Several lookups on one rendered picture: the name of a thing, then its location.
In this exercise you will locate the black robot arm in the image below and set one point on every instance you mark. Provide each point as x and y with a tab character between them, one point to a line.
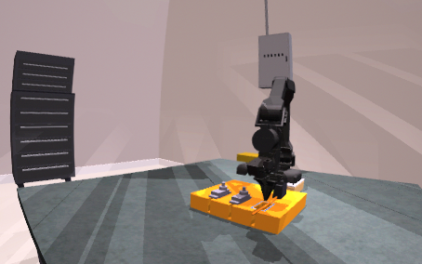
274	131

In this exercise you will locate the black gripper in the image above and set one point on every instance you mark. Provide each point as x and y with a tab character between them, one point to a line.
268	182

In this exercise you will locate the orange flat deck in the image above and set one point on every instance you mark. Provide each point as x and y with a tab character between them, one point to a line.
237	200

